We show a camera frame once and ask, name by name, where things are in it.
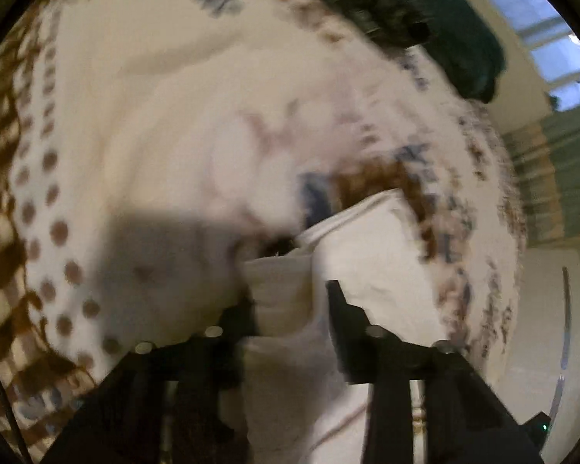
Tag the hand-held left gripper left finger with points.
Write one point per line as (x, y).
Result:
(232, 328)

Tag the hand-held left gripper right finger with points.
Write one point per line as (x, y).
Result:
(343, 328)

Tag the white pants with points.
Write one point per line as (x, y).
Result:
(367, 261)

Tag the white headboard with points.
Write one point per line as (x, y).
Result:
(551, 309)

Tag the bed with floral sheet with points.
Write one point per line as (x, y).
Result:
(150, 106)

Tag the green striped curtain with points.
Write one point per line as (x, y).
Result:
(570, 164)

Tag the dark green quilt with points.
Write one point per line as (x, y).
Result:
(415, 9)

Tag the white framed window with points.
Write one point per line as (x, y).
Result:
(546, 34)

